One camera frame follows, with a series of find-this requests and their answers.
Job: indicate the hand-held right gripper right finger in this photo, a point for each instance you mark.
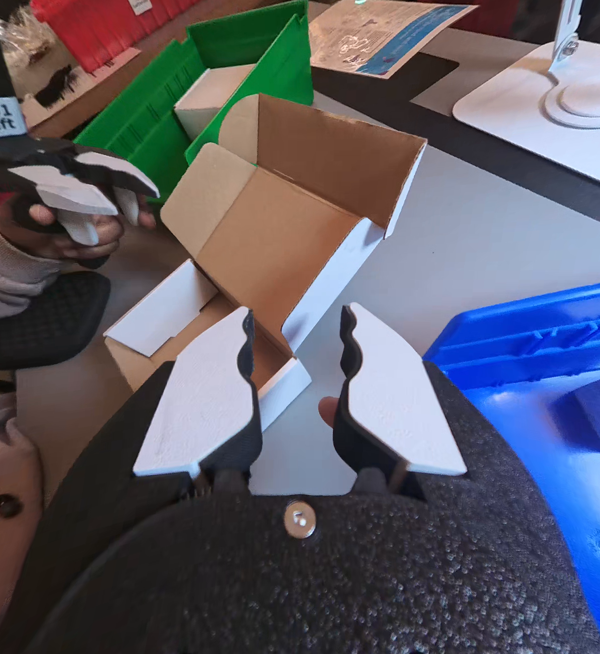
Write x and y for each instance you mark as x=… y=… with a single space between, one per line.
x=397 y=403

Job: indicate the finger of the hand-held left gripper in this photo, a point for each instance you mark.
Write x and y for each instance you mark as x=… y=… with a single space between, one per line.
x=70 y=196
x=116 y=171

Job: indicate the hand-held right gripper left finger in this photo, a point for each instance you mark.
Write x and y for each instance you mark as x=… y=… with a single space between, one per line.
x=202 y=408

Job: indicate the green plastic bin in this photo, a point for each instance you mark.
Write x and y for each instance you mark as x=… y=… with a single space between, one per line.
x=141 y=127

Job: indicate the white cardboard mailer box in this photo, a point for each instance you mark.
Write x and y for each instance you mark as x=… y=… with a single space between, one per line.
x=202 y=97

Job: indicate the blue plastic bin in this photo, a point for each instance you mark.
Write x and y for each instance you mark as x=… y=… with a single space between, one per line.
x=535 y=460

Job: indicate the cardboard strip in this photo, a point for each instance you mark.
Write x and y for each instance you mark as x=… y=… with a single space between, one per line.
x=279 y=230

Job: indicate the person's left forearm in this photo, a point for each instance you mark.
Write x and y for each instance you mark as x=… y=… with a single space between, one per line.
x=3 y=276

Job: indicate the person's left hand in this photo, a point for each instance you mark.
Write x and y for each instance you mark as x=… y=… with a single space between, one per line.
x=49 y=240

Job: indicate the person's right hand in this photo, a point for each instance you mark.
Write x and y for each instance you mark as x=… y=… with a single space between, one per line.
x=329 y=411

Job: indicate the clear plastic bag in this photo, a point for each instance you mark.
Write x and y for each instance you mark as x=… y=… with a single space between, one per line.
x=24 y=36

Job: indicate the black fuzzy object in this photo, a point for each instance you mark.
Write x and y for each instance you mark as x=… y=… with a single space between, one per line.
x=57 y=87

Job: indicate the red plastic bin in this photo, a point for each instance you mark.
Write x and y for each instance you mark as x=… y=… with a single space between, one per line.
x=90 y=36

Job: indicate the black mesh chair armrest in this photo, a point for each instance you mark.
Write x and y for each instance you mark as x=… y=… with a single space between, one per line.
x=49 y=322

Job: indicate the printed instruction sheet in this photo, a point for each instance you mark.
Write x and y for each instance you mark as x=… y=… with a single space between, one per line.
x=381 y=30

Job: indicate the document stand with wooden board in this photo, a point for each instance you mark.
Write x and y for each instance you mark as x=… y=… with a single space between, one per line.
x=509 y=102

